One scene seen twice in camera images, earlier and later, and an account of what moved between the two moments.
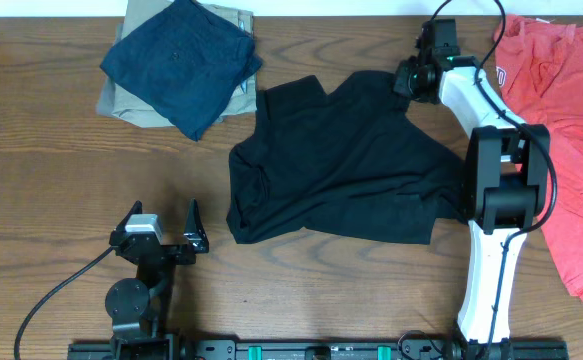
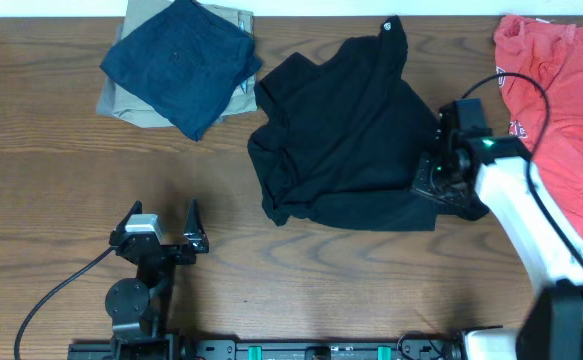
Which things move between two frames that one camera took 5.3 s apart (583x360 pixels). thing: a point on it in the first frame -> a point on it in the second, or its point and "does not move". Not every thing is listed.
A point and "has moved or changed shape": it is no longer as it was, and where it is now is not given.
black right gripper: x=402 y=84 -> x=420 y=182
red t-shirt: x=558 y=74 does not move
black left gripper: x=197 y=239 does not move
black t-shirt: x=351 y=165 has moved or changed shape
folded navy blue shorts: x=186 y=65 does not move
